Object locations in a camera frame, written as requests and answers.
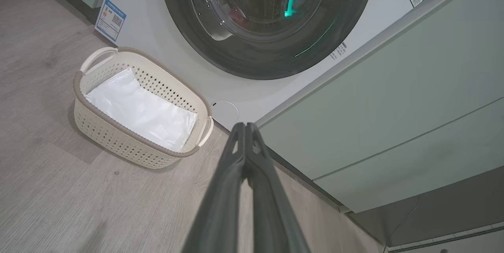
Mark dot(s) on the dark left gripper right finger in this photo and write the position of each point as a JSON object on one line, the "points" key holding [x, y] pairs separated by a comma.
{"points": [[271, 213]]}

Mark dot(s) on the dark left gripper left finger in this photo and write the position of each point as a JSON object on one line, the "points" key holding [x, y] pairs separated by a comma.
{"points": [[218, 205]]}

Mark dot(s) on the washing machine door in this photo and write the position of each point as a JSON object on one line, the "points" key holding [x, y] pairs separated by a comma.
{"points": [[197, 40]]}

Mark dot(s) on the white front-load washing machine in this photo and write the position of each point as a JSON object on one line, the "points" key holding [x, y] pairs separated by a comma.
{"points": [[157, 48]]}

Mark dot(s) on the round white filter cover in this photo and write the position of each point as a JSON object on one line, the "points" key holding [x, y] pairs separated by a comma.
{"points": [[225, 112]]}

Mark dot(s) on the white sheet in basket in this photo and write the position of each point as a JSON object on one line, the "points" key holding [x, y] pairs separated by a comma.
{"points": [[138, 111]]}

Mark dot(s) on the beige perforated laundry basket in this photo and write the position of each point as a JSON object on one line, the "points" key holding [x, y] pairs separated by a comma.
{"points": [[110, 138]]}

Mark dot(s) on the blue energy label sticker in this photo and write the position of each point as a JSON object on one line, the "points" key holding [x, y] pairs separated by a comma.
{"points": [[111, 19]]}

